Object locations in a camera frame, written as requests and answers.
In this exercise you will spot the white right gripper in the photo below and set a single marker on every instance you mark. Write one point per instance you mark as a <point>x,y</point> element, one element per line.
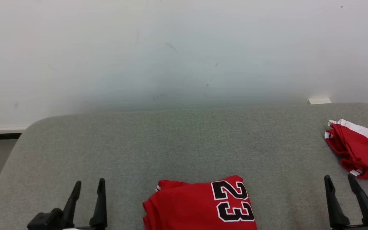
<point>359,228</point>

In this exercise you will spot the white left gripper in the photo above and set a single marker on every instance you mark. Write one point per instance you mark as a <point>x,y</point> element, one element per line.
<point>85,229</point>

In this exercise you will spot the red jersey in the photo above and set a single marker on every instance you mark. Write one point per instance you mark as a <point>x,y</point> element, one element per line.
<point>363,153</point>

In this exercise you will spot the red jersey number 23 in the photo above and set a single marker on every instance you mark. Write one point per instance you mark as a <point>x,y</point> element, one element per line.
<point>184,207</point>

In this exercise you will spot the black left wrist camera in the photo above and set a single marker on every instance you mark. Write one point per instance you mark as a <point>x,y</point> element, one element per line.
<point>45,220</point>

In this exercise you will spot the small white wall box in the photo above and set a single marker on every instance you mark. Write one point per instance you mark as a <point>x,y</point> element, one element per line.
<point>319,101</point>

